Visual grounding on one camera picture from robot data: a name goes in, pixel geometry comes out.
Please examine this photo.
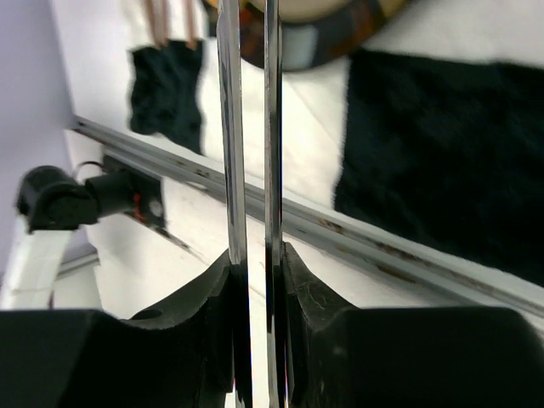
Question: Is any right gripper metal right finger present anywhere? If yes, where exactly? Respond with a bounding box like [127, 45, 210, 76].
[264, 0, 288, 408]

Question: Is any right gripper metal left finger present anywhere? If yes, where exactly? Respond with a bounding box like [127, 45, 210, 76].
[217, 0, 253, 407]

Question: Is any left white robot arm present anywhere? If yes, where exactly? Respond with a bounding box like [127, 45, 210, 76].
[1, 166, 165, 309]

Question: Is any copper fork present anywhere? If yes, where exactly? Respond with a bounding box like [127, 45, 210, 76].
[182, 0, 197, 50]

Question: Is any copper spoon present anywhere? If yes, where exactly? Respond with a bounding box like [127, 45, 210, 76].
[156, 0, 170, 46]

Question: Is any copper knife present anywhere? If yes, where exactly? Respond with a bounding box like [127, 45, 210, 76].
[143, 0, 167, 48]

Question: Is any striped rim ceramic plate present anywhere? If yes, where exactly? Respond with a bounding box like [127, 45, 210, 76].
[201, 0, 417, 72]

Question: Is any black and white checkered cloth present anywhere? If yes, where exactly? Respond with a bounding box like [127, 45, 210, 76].
[119, 1, 543, 286]

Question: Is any aluminium rail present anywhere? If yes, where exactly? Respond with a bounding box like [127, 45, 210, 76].
[76, 117, 543, 327]

